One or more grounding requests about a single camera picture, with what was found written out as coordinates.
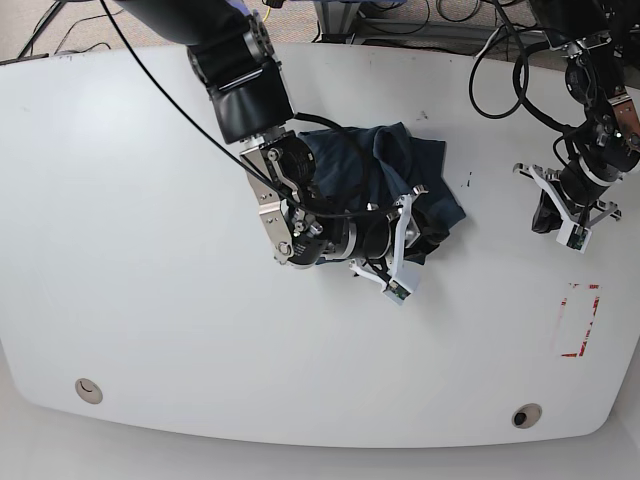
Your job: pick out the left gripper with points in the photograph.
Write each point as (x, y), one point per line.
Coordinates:
(571, 193)

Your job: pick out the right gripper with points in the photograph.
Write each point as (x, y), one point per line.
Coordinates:
(402, 234)

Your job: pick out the dark blue t-shirt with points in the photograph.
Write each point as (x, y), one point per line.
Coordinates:
(400, 162)

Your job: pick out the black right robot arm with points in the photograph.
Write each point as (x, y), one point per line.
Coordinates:
(230, 52)

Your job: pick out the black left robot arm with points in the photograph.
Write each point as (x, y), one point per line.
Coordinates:
(598, 39)

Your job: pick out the red tape rectangle marking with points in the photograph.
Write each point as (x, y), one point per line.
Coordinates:
(577, 316)

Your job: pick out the right table grommet hole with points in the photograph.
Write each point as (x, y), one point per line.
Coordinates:
(526, 416)

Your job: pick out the table grommet hole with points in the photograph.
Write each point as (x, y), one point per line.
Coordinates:
(88, 391)
(526, 416)

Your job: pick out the left table grommet hole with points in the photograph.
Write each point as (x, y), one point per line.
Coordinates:
(88, 391)

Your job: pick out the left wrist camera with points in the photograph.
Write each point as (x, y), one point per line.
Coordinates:
(574, 236)

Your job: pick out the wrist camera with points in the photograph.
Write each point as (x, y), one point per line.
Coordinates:
(574, 236)
(401, 286)

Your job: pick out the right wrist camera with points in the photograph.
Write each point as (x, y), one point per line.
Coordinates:
(401, 286)

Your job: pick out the aluminium frame rail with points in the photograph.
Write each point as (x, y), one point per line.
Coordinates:
(445, 37)

